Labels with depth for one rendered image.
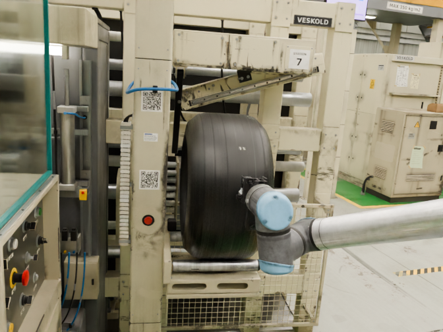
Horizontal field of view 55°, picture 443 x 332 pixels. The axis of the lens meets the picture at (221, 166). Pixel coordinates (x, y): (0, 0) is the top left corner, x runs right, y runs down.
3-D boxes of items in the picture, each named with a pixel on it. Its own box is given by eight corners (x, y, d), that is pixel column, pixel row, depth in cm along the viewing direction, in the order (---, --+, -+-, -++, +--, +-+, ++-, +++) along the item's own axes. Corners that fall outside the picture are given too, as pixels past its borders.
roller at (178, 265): (169, 274, 159) (170, 264, 157) (169, 267, 163) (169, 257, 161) (260, 273, 164) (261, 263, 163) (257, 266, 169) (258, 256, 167)
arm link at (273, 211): (261, 236, 105) (257, 196, 103) (249, 222, 117) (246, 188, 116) (297, 230, 106) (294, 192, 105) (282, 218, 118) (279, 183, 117)
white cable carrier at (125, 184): (118, 246, 162) (120, 122, 151) (120, 240, 167) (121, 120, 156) (130, 246, 163) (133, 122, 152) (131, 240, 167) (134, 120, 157)
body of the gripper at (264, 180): (263, 176, 133) (274, 182, 121) (262, 202, 134) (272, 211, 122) (239, 174, 132) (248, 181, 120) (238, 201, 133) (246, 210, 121)
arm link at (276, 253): (306, 266, 114) (302, 222, 113) (281, 282, 106) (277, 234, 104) (277, 260, 121) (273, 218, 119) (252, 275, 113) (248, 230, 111)
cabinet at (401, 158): (390, 204, 572) (406, 112, 544) (363, 192, 625) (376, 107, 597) (442, 201, 603) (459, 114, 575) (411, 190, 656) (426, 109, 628)
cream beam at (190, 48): (172, 66, 173) (174, 28, 170) (170, 65, 197) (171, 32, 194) (313, 76, 183) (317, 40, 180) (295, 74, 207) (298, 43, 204)
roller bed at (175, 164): (134, 222, 200) (136, 161, 194) (136, 211, 215) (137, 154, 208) (177, 222, 204) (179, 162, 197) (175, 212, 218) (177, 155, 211)
